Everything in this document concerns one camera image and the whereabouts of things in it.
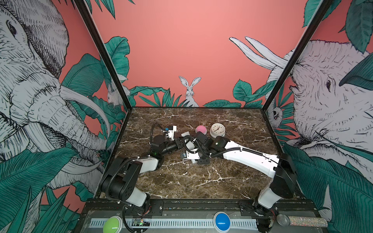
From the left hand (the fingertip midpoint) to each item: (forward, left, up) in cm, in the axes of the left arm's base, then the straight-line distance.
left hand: (191, 138), depth 79 cm
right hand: (-6, -1, -4) cm, 8 cm away
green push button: (-36, +38, -16) cm, 55 cm away
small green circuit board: (-36, +26, -18) cm, 48 cm away
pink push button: (+20, -9, -19) cm, 29 cm away
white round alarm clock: (+16, -20, -15) cm, 29 cm away
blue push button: (-38, -13, -16) cm, 43 cm away
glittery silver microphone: (-39, -42, -14) cm, 59 cm away
